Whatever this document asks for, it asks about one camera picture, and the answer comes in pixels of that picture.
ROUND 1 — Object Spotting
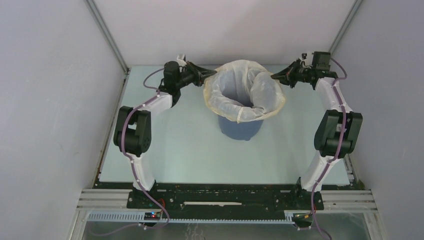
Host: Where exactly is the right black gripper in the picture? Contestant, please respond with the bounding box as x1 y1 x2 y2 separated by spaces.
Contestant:
271 59 316 89

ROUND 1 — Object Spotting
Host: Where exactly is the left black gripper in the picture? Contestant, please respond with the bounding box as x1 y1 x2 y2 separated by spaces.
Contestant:
175 62 216 90

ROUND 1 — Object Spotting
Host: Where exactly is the translucent white yellow trash bag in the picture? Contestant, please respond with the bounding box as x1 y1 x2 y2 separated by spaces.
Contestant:
203 59 287 124

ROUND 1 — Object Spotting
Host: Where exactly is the blue plastic trash bin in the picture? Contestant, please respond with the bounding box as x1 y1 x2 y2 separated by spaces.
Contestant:
217 116 264 141

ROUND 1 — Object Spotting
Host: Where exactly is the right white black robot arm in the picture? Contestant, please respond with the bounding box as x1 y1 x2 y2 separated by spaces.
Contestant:
271 51 363 209

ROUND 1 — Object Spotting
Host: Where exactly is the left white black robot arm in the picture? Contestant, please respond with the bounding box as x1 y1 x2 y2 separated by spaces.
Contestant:
113 60 217 208

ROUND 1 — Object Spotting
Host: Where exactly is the right aluminium corner profile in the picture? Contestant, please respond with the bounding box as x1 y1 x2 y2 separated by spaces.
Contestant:
328 0 364 54

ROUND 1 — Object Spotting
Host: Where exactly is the aluminium corner profile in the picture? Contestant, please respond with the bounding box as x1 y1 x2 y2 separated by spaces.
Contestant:
328 0 364 54
83 0 130 75

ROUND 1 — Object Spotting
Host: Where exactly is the left aluminium corner profile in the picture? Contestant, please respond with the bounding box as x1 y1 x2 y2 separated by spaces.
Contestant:
83 0 130 75

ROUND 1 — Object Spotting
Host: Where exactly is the right circuit board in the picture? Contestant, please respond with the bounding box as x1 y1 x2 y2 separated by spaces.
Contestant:
292 213 314 222

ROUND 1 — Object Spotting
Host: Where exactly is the left circuit board with leds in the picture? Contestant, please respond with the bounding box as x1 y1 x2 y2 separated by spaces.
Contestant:
143 211 162 221

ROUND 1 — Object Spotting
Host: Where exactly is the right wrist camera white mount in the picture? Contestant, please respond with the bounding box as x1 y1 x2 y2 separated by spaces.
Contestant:
299 52 314 68

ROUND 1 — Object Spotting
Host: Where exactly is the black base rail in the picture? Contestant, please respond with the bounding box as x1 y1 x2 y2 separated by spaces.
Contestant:
127 181 324 223

